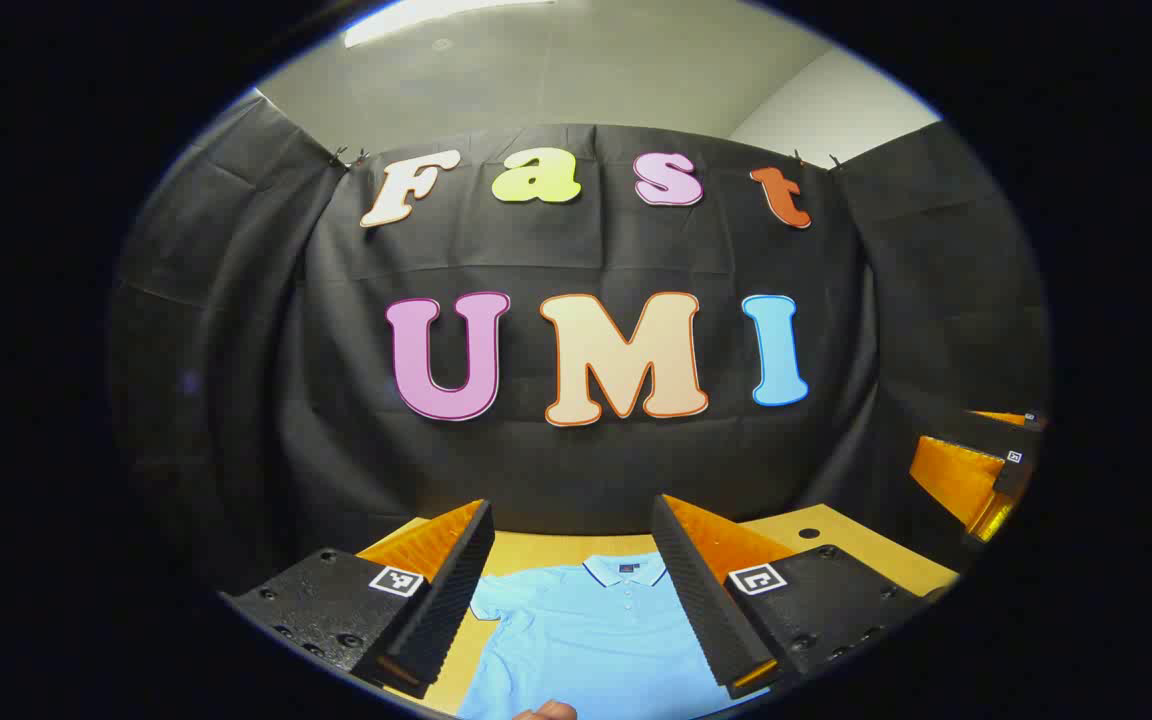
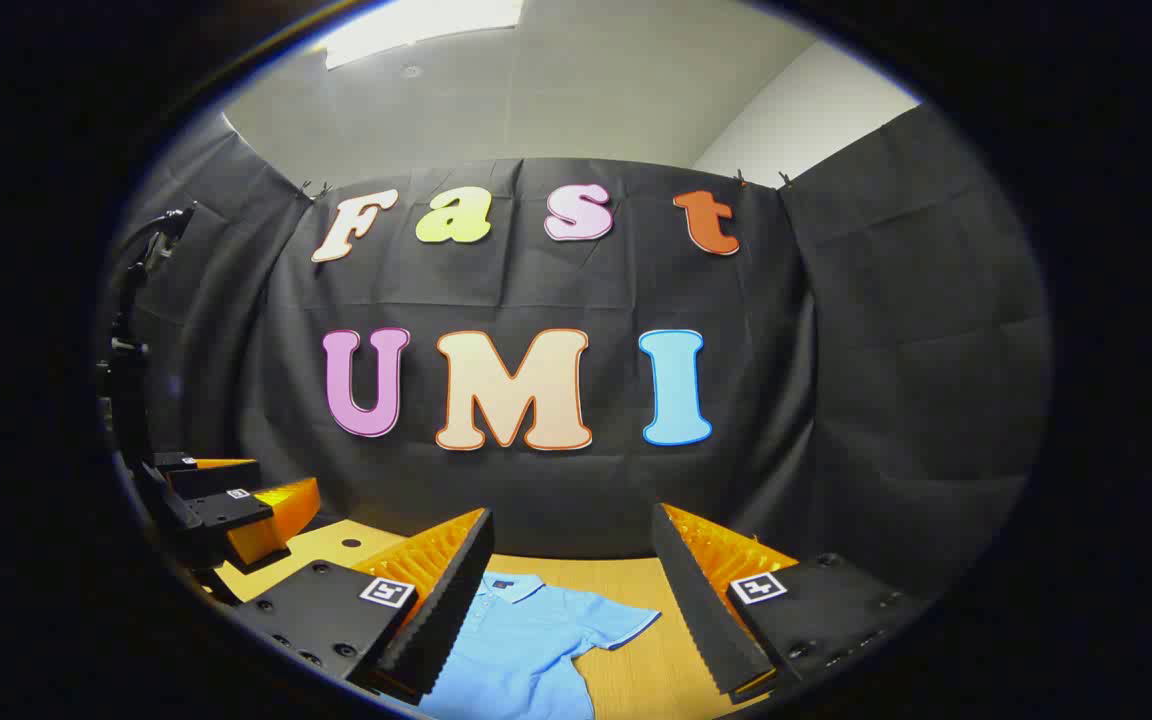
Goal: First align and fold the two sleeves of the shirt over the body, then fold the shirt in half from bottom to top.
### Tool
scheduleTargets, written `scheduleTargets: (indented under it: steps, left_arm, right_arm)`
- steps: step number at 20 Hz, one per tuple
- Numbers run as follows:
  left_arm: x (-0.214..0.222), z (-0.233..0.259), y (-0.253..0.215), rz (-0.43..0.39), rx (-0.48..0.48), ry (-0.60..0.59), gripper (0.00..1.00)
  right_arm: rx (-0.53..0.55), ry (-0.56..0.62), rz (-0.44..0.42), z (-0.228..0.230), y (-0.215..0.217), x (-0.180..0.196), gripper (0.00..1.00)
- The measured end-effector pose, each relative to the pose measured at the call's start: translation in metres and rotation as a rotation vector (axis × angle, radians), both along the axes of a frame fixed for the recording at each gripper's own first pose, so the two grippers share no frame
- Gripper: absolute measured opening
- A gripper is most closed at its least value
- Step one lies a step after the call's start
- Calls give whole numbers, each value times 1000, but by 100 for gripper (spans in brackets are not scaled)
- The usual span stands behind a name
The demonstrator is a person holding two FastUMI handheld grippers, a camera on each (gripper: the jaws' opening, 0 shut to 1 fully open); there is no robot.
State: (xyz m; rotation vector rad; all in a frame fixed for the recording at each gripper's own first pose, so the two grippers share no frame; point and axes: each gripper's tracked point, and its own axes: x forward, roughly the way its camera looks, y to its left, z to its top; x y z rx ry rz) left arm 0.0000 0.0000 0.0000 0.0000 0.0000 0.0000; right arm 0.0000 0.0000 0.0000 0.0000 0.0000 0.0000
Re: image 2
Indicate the light blue polo T-shirt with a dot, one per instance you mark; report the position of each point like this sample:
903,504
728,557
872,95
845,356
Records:
521,650

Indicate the white ceiling light panel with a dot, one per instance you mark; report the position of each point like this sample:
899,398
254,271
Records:
416,25

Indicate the black backdrop cloth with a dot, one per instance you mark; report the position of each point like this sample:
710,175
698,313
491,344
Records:
836,380

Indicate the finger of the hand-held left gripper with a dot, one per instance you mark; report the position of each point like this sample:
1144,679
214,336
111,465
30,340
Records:
226,515
216,478

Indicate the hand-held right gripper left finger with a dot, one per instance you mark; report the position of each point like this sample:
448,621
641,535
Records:
441,610

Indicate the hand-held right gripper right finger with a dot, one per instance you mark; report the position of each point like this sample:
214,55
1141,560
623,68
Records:
711,610

